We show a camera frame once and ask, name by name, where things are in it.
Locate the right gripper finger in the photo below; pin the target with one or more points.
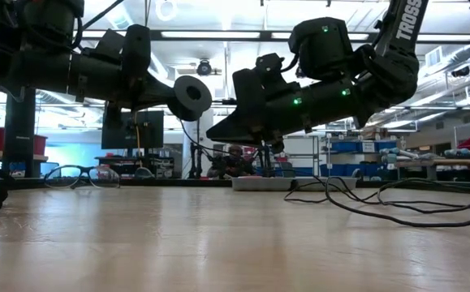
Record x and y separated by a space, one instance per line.
248 109
274 146

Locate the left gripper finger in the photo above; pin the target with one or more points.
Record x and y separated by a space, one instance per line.
114 115
137 52

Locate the black background robot arm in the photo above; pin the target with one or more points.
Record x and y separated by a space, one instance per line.
196 162

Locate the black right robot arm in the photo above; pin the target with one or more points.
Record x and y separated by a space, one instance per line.
397 73

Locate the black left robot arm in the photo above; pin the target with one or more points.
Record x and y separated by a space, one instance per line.
23 61

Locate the black computer monitor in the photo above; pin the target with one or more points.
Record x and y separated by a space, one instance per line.
149 134

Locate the person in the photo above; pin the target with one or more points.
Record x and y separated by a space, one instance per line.
234 166

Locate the blue storage bin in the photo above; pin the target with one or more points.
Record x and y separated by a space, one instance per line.
344 146

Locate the wooden top workbench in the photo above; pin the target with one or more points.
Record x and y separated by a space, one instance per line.
441 163

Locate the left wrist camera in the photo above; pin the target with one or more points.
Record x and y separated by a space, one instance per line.
109 44

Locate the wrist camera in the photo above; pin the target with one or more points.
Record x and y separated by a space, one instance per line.
109 44
269 67

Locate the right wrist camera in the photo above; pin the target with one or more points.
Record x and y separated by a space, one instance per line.
269 67

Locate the black overhead camera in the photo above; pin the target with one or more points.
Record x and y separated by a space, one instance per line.
204 68

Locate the black overhead frame beam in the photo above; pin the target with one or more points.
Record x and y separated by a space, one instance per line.
265 35

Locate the black frame eyeglasses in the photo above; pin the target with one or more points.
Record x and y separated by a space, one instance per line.
62 177

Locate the black upright post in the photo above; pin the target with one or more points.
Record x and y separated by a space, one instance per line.
19 134

